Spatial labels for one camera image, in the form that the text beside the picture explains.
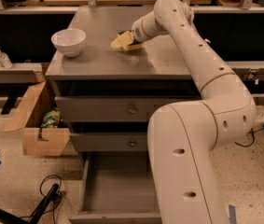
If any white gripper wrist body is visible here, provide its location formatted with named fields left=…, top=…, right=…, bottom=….
left=132, top=11, right=167, bottom=42

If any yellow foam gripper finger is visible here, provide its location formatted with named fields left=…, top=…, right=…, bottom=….
left=111, top=31, right=134, bottom=49

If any green and yellow sponge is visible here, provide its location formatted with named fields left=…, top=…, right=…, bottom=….
left=124, top=39, right=143, bottom=51

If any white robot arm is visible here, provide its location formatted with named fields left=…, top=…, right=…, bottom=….
left=111, top=0, right=257, bottom=224

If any grey wooden drawer cabinet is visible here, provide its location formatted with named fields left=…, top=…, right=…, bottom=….
left=45, top=7, right=214, bottom=173

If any grey top drawer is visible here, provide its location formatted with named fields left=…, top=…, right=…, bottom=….
left=54, top=95, right=176, bottom=123

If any grey middle drawer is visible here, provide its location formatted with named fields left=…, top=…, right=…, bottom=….
left=70, top=133, right=147, bottom=152

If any grey open bottom drawer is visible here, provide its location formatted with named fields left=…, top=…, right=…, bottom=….
left=69, top=151, right=162, bottom=224

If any white ceramic bowl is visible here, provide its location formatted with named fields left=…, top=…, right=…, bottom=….
left=51, top=28, right=87, bottom=57

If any green snack bag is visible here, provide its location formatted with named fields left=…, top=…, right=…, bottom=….
left=41, top=107, right=61, bottom=129

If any clear sanitizer bottle right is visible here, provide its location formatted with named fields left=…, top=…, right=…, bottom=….
left=0, top=50, right=13, bottom=69

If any brown cardboard box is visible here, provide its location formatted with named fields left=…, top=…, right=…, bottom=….
left=4, top=82, right=77, bottom=157

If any black chair base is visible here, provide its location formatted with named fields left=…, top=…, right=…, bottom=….
left=0, top=143, right=61, bottom=224

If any black cable on floor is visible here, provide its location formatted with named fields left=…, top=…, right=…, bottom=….
left=19, top=174, right=64, bottom=224

